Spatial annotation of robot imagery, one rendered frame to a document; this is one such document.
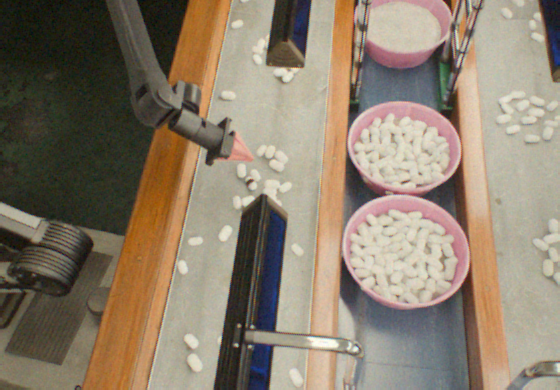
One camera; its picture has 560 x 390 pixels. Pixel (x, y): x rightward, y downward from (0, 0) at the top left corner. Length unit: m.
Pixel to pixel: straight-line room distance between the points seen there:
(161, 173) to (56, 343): 0.49
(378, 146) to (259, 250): 0.66
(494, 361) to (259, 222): 0.57
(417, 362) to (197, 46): 0.98
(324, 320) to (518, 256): 0.45
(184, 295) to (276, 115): 0.53
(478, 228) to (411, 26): 0.67
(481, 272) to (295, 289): 0.39
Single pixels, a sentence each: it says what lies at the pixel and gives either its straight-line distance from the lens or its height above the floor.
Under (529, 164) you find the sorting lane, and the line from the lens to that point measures 1.61.
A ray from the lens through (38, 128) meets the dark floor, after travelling 2.72.
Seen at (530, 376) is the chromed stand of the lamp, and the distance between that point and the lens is 0.98.
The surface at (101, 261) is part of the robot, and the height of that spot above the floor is 0.48.
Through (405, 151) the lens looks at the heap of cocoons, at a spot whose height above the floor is 0.74.
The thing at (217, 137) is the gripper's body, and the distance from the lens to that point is 1.35.
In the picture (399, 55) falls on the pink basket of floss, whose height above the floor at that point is 0.75.
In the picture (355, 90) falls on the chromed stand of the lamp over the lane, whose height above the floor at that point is 0.76.
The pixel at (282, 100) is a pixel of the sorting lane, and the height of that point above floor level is 0.74.
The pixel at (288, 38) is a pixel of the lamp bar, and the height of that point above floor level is 1.11.
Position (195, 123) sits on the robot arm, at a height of 0.95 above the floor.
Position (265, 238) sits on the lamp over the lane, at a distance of 0.99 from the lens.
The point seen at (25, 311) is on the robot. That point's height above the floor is 0.48.
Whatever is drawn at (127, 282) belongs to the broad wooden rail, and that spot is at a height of 0.76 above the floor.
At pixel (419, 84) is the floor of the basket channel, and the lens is 1.80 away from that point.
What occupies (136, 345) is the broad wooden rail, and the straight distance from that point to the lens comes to 1.31.
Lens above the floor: 1.97
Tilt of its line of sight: 56 degrees down
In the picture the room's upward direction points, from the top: 1 degrees counter-clockwise
